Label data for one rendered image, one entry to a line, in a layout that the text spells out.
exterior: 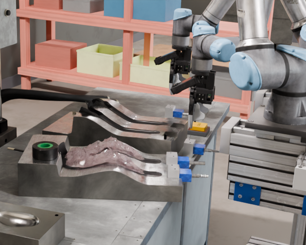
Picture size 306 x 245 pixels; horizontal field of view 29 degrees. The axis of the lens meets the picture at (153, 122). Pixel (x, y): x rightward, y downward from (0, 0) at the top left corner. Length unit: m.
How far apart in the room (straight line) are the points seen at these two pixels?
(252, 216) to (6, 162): 1.87
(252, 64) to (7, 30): 1.30
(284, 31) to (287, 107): 6.73
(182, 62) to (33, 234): 1.24
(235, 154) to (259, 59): 0.35
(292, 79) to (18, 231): 0.91
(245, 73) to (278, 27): 6.83
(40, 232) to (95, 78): 4.12
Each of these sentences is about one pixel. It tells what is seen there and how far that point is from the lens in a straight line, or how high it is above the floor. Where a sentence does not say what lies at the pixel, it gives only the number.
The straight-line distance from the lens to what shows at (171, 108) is 2.57.
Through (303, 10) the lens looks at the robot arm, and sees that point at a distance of 2.45.
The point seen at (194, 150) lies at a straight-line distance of 2.17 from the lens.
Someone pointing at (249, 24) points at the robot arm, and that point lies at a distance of 1.78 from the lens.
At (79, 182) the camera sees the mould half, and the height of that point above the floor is 0.85.
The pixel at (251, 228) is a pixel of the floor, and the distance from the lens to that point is 3.44.
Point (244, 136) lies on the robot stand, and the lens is 1.91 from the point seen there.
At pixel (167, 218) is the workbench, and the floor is 0.62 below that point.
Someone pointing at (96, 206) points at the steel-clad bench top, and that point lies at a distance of 1.78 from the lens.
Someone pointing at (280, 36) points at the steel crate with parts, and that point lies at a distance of 8.58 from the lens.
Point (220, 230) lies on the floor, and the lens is 3.38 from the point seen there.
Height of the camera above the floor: 1.59
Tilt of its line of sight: 18 degrees down
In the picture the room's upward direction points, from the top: 3 degrees clockwise
